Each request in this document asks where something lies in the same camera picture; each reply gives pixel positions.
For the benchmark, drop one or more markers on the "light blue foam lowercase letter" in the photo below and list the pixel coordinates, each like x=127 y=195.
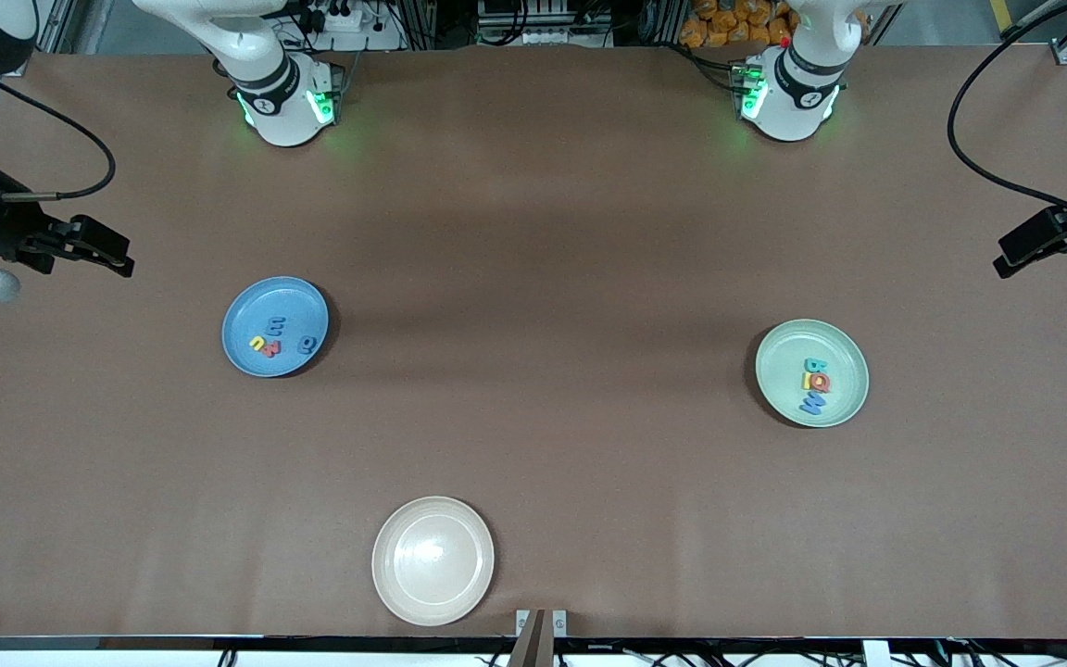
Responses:
x=308 y=345

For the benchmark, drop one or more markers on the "blue foam capital W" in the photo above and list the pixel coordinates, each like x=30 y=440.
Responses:
x=811 y=405

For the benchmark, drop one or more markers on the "dark slanted mounting post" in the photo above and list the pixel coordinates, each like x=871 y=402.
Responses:
x=533 y=644

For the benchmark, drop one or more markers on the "blue foam lowercase m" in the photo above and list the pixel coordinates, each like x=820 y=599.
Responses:
x=276 y=326

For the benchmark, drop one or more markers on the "pile of orange packets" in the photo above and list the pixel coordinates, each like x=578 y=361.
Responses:
x=719 y=23

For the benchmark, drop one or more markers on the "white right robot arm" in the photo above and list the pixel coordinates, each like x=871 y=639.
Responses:
x=265 y=83

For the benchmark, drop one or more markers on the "pale green round plate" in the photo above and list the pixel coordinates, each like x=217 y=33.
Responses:
x=784 y=361

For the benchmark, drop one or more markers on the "teal foam letter R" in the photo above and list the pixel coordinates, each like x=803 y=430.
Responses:
x=815 y=366

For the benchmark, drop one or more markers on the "small silver metal bracket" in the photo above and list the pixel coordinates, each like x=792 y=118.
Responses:
x=559 y=625
x=522 y=622

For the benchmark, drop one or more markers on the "red foam letter Q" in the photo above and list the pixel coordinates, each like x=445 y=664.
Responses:
x=822 y=383

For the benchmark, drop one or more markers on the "white power strip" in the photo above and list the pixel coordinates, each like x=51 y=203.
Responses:
x=357 y=37

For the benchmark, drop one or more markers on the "beige round plate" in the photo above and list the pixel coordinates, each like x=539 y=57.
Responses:
x=432 y=560

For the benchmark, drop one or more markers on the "blue round plate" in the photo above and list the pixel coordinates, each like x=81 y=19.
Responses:
x=274 y=301

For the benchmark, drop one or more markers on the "background equipment rack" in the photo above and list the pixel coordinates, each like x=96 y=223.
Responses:
x=543 y=37

